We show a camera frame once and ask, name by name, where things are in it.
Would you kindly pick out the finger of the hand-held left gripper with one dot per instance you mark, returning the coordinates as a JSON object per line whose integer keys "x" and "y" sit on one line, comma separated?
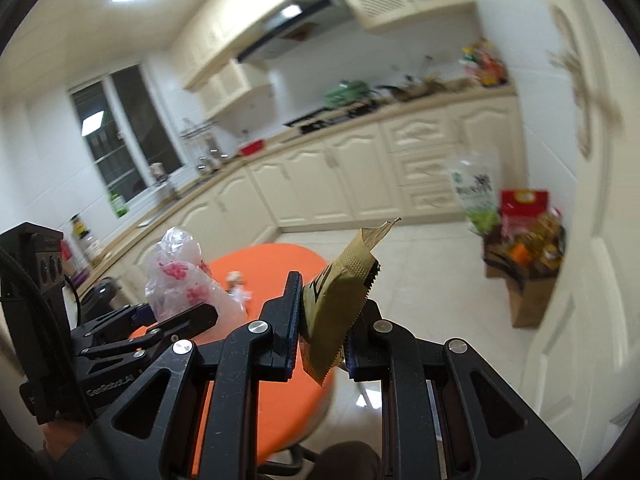
{"x": 195, "y": 317}
{"x": 142, "y": 315}

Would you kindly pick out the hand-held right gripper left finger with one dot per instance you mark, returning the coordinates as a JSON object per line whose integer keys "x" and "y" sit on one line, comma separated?
{"x": 295, "y": 322}

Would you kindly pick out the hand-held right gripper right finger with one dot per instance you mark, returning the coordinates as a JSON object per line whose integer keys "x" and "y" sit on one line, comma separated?
{"x": 352, "y": 360}

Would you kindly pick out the tan snack wrapper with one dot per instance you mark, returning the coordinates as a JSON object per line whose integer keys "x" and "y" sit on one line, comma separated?
{"x": 335, "y": 300}

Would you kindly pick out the clear red-printed plastic bag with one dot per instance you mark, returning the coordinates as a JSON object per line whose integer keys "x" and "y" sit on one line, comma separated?
{"x": 175, "y": 270}

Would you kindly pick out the white tissue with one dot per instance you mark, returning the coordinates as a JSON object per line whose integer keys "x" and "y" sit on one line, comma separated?
{"x": 239, "y": 287}

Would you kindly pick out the person's left hand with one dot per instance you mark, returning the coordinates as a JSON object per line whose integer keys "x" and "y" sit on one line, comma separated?
{"x": 67, "y": 437}

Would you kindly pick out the orange round table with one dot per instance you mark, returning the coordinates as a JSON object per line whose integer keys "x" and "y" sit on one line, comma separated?
{"x": 270, "y": 270}

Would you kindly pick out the glass jar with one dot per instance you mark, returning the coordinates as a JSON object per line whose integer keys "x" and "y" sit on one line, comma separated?
{"x": 87, "y": 245}

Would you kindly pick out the person's leg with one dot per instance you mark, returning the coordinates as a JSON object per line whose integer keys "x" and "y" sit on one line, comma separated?
{"x": 350, "y": 462}

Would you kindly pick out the green bottle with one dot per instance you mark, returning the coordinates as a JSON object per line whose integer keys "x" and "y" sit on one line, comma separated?
{"x": 118, "y": 205}

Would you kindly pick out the cream lower kitchen cabinets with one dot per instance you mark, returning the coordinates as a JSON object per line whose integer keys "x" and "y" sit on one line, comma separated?
{"x": 325, "y": 180}

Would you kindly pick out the hanging utensil rack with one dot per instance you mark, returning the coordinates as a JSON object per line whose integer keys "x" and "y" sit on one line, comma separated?
{"x": 200, "y": 145}

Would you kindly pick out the red plastic basin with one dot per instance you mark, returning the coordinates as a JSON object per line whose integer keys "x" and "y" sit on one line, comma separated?
{"x": 252, "y": 148}

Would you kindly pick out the kitchen window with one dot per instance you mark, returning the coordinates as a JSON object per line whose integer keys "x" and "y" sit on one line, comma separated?
{"x": 120, "y": 130}

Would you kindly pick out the cardboard box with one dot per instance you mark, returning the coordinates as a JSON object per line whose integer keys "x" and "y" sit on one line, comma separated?
{"x": 530, "y": 295}

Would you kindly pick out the white and green rice bag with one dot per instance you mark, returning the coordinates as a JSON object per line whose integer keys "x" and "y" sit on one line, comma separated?
{"x": 475, "y": 195}

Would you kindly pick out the black gas stove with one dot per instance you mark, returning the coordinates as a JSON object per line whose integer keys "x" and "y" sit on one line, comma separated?
{"x": 330, "y": 115}

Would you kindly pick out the red food bag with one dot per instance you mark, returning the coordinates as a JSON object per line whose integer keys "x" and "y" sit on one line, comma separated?
{"x": 525, "y": 215}

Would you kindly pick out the cream lattice corner cabinet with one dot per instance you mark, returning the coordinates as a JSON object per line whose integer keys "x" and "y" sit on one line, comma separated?
{"x": 235, "y": 87}

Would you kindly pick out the green electric cooking pot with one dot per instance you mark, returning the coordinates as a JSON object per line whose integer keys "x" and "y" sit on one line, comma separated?
{"x": 347, "y": 92}

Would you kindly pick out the frying pan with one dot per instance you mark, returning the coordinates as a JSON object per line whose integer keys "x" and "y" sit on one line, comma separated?
{"x": 407, "y": 92}

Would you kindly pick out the cream door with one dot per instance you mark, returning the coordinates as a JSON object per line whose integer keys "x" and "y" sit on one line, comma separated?
{"x": 590, "y": 260}

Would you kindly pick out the steel range hood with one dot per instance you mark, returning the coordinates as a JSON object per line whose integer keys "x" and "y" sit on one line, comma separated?
{"x": 290, "y": 30}

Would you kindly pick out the cream upper cabinet row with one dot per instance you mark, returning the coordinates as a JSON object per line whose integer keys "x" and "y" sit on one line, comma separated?
{"x": 225, "y": 25}

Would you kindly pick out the group of condiment bottles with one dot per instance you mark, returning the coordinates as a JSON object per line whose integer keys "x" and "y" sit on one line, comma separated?
{"x": 485, "y": 65}

